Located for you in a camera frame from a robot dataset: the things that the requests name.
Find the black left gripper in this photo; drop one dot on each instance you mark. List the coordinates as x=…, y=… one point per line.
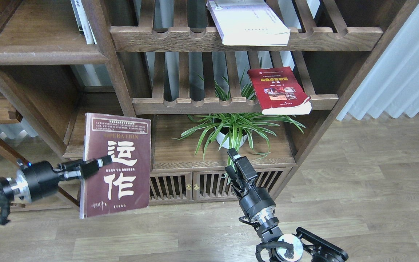
x=36, y=181

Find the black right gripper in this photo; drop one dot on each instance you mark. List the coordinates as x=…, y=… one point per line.
x=242, y=174

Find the maroon book white characters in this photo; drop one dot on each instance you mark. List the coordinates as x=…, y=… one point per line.
x=123, y=184

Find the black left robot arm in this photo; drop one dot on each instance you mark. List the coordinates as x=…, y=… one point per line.
x=7, y=195

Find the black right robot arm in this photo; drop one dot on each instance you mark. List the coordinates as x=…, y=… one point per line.
x=290, y=247

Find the upright white books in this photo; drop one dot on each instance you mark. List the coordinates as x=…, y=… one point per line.
x=82, y=21

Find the white plant pot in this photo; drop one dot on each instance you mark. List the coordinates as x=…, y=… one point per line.
x=220, y=138

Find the green spider plant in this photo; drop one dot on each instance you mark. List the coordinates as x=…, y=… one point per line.
x=249, y=122

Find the red book with photo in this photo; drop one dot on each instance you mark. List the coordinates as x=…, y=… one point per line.
x=278, y=92

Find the dark wooden bookshelf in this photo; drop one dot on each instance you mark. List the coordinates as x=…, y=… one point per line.
x=52, y=77

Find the white paperback book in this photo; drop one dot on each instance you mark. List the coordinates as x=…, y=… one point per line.
x=248, y=23

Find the white curtain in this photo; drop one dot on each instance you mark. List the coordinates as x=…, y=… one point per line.
x=392, y=86

